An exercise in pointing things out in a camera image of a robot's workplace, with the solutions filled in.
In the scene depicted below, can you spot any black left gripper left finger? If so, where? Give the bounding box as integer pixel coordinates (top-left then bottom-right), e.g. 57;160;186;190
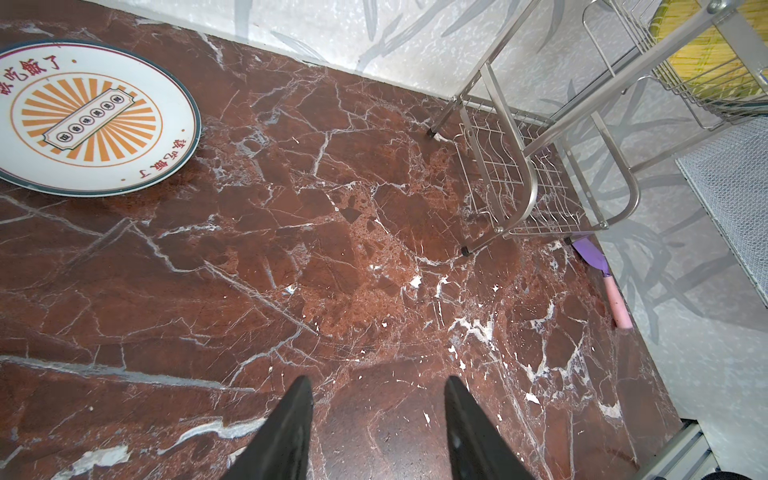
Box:
222;376;314;479

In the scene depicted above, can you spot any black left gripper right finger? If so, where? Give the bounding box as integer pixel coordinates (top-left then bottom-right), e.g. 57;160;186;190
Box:
444;376;534;480

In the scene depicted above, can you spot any orange sunburst plate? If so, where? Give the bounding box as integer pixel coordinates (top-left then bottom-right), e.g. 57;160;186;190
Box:
1;40;202;198

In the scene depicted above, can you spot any yellow green woven plate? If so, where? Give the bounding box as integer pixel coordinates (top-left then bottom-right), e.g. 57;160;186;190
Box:
649;1;764;102

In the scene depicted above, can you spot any steel dish rack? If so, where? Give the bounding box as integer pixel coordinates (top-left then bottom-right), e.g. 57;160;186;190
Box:
428;1;767;256

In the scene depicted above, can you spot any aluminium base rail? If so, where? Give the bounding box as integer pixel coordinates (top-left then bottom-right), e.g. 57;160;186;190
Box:
633;420;721;480

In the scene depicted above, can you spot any white wire basket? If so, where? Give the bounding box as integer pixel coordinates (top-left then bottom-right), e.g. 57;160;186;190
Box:
675;117;767;301

